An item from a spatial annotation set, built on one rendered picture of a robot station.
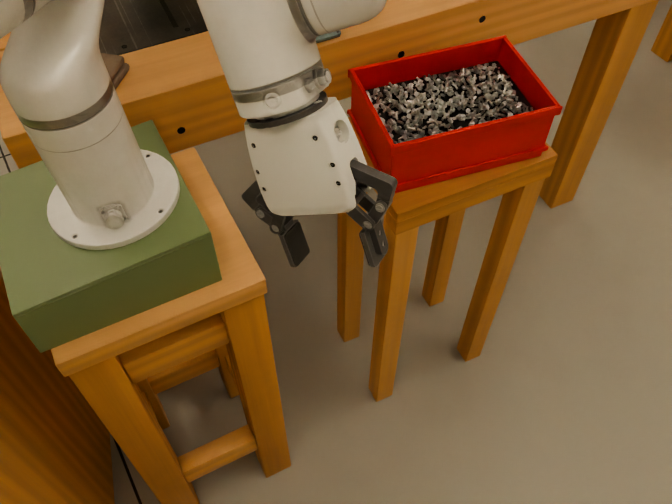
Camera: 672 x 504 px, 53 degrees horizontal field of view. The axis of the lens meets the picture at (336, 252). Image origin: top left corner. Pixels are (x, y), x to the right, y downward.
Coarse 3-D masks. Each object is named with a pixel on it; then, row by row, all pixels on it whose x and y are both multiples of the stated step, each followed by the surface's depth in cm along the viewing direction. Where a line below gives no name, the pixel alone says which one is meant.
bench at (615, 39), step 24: (600, 24) 172; (624, 24) 164; (648, 24) 169; (0, 48) 130; (600, 48) 174; (624, 48) 172; (600, 72) 178; (624, 72) 180; (576, 96) 190; (600, 96) 183; (576, 120) 193; (600, 120) 193; (552, 144) 208; (576, 144) 197; (576, 168) 208; (552, 192) 216
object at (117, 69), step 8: (104, 56) 121; (112, 56) 121; (120, 56) 121; (112, 64) 119; (120, 64) 120; (128, 64) 122; (112, 72) 118; (120, 72) 121; (112, 80) 119; (120, 80) 120
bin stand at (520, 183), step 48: (432, 192) 119; (480, 192) 122; (528, 192) 131; (432, 240) 179; (384, 288) 139; (432, 288) 191; (480, 288) 162; (384, 336) 152; (480, 336) 178; (384, 384) 173
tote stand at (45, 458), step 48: (0, 288) 118; (0, 336) 113; (0, 384) 108; (48, 384) 133; (0, 432) 104; (48, 432) 126; (96, 432) 162; (0, 480) 100; (48, 480) 121; (96, 480) 153
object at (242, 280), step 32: (192, 160) 116; (192, 192) 112; (224, 224) 108; (224, 256) 104; (224, 288) 101; (256, 288) 102; (128, 320) 97; (160, 320) 97; (192, 320) 101; (64, 352) 94; (96, 352) 95
